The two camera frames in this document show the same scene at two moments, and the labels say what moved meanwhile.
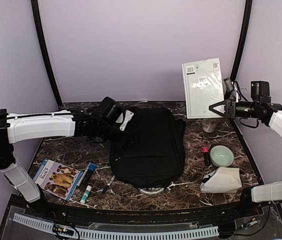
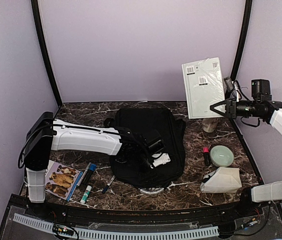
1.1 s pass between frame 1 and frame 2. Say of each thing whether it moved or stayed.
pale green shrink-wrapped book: stayed
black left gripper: moved
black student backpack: stayed
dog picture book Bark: stayed
